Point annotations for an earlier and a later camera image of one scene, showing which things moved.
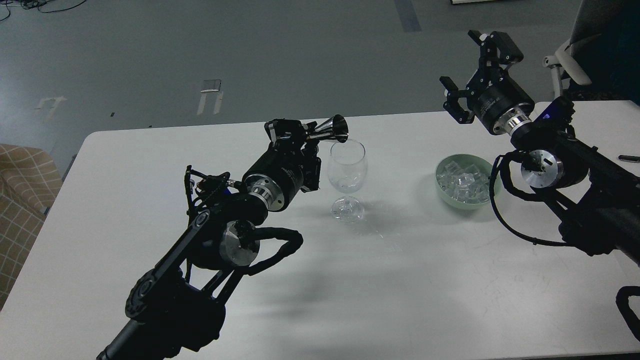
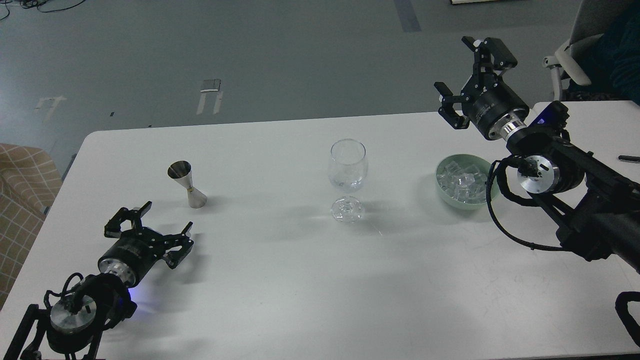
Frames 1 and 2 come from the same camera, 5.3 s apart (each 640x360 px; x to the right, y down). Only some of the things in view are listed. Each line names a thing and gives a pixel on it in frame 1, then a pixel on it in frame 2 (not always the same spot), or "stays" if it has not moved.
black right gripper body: x=497 y=101 stays
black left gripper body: x=279 y=173 -> x=133 y=254
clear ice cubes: x=466 y=184 stays
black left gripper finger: x=286 y=134 -> x=112 y=228
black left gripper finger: x=310 y=149 -> x=174 y=258
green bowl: x=463 y=181 stays
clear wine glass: x=347 y=170 stays
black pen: x=629 y=158 stays
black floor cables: x=32 y=4 stays
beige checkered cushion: x=29 y=183 stays
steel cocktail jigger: x=336 y=128 -> x=180 y=171
